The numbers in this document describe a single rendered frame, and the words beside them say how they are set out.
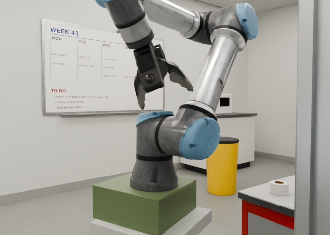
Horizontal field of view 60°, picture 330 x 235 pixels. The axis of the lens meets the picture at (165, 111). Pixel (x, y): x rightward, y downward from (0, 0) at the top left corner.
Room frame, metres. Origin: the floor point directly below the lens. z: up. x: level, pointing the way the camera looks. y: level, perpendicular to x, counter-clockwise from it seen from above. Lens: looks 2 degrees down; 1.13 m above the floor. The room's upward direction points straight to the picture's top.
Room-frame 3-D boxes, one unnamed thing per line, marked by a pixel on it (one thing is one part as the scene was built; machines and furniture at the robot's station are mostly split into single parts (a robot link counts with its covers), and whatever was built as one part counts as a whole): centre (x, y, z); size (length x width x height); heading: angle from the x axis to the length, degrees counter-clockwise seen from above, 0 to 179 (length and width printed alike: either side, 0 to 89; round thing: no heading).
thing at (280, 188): (1.11, -0.45, 0.78); 0.07 x 0.07 x 0.04
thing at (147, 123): (0.89, 0.03, 1.03); 0.13 x 0.12 x 0.14; 46
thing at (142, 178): (0.89, 0.03, 0.91); 0.15 x 0.15 x 0.10
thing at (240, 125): (4.72, -0.88, 0.61); 1.15 x 0.72 x 1.22; 129
